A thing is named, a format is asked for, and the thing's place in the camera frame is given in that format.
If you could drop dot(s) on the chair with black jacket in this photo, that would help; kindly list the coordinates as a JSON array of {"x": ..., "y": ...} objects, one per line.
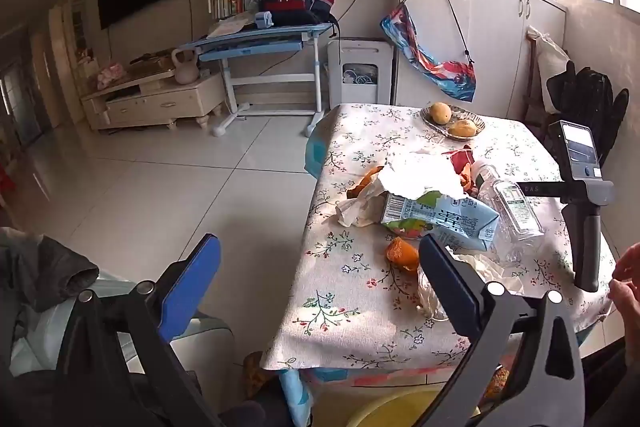
[{"x": 585, "y": 97}]

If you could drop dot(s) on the teal seat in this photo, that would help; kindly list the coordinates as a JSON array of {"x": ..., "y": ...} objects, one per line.
[{"x": 210, "y": 347}]

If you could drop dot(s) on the orange carrot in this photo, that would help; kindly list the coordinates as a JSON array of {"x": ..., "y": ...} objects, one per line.
[{"x": 367, "y": 179}]

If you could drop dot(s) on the person's right hand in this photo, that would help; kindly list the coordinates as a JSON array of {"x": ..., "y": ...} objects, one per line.
[{"x": 629, "y": 297}]

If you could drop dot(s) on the round yellow fruit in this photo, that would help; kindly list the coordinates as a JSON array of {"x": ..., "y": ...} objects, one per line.
[{"x": 441, "y": 113}]

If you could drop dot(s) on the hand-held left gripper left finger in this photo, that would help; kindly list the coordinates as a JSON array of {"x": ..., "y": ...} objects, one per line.
[{"x": 192, "y": 287}]

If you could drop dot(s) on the yellow plastic bin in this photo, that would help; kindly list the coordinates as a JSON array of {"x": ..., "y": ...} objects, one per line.
[{"x": 400, "y": 412}]

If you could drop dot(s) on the white tissue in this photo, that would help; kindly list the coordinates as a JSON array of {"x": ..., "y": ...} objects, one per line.
[
  {"x": 357, "y": 212},
  {"x": 420, "y": 172}
]

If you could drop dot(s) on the pale pink kettlebell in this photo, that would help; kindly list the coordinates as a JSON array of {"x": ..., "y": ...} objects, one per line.
[{"x": 186, "y": 72}]

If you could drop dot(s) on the orange patterned cloth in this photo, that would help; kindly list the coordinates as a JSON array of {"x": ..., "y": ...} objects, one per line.
[{"x": 499, "y": 384}]

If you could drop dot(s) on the white storage cabinet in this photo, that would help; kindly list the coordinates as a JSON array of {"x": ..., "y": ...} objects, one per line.
[{"x": 490, "y": 32}]

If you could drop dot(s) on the blue study desk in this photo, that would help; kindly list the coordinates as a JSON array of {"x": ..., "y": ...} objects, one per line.
[{"x": 250, "y": 39}]

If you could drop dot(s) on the cream television cabinet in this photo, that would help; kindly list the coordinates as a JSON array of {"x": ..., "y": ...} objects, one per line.
[{"x": 150, "y": 104}]

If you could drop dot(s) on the green blue drink carton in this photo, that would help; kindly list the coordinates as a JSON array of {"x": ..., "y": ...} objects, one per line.
[{"x": 450, "y": 219}]

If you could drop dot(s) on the floral tablecloth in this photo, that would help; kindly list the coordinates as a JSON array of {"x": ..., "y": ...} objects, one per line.
[{"x": 350, "y": 297}]

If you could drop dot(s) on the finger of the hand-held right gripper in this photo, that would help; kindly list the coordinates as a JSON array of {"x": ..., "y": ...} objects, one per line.
[{"x": 542, "y": 189}]

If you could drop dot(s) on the clear plastic bottle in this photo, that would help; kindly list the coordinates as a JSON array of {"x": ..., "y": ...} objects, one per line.
[{"x": 510, "y": 207}]

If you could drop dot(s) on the white floor appliance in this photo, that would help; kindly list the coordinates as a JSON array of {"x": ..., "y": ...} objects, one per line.
[{"x": 357, "y": 52}]

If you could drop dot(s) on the red snack bag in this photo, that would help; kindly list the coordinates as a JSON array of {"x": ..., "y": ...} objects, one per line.
[{"x": 460, "y": 159}]

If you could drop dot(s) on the small blue desk device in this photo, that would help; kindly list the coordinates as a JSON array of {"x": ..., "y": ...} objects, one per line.
[{"x": 264, "y": 20}]

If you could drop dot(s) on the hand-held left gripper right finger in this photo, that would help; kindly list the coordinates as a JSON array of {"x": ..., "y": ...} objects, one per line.
[{"x": 447, "y": 287}]

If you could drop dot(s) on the clear plastic bag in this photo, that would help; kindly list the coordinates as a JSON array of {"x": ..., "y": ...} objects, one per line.
[{"x": 492, "y": 269}]

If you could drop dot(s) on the blue pink checked tablecloth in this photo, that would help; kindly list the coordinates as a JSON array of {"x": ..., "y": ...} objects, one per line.
[{"x": 315, "y": 152}]

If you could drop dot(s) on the grey jacket sleeve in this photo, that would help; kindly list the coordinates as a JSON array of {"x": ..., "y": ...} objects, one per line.
[{"x": 45, "y": 267}]

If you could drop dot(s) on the white tote bag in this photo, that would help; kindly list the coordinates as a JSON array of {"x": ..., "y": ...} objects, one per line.
[{"x": 550, "y": 62}]

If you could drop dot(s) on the patterned fruit plate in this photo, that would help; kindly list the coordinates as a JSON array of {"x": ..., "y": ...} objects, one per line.
[{"x": 470, "y": 114}]

